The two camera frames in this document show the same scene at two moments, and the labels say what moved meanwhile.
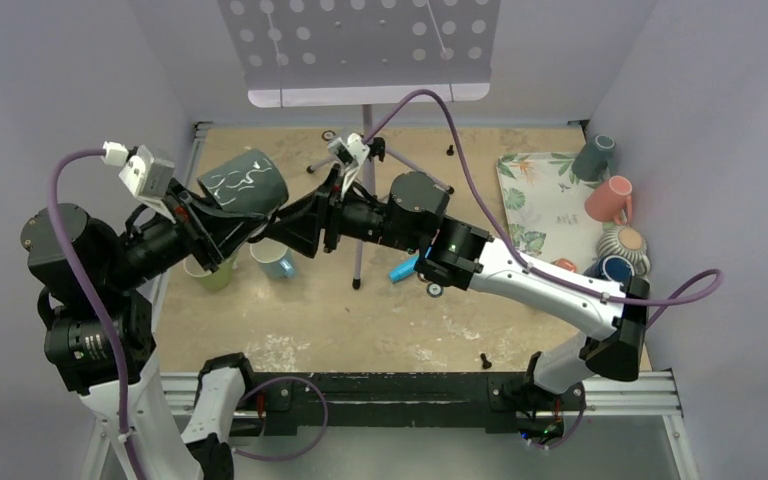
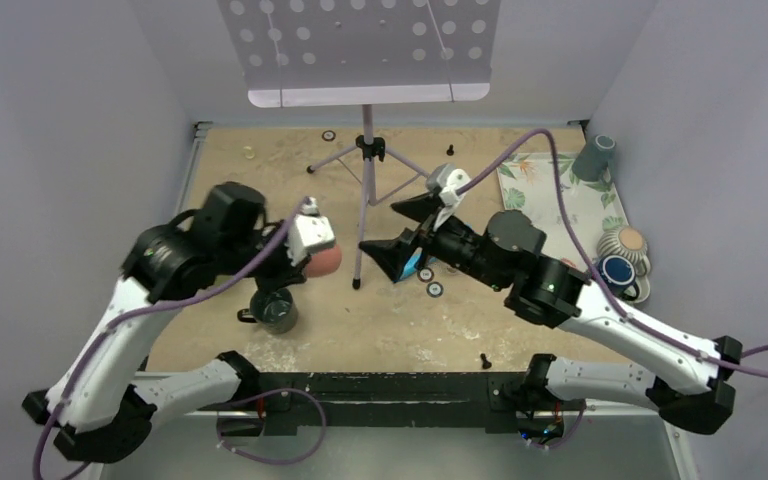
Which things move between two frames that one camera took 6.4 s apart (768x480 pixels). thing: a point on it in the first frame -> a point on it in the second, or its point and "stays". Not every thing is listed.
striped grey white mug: x=624 y=241 stays
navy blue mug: x=612 y=267 stays
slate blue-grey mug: x=592 y=161 stays
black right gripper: x=303 y=221 -> x=393 y=253
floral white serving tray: x=544 y=204 stays
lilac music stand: x=297 y=53 stays
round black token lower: x=434 y=290 stays
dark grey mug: x=249 y=184 -> x=276 y=312
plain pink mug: x=606 y=202 -> x=325 y=262
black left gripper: x=205 y=224 -> x=286 y=273
